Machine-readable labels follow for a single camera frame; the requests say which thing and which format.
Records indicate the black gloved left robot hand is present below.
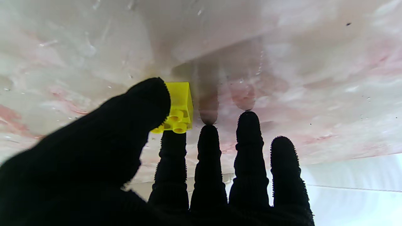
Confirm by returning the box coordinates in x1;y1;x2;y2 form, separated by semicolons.
0;77;315;226

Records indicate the yellow toy brick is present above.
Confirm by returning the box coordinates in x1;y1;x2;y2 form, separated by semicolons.
150;82;194;134

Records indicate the white sheer curtain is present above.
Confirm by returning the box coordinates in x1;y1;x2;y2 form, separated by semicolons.
306;185;402;226

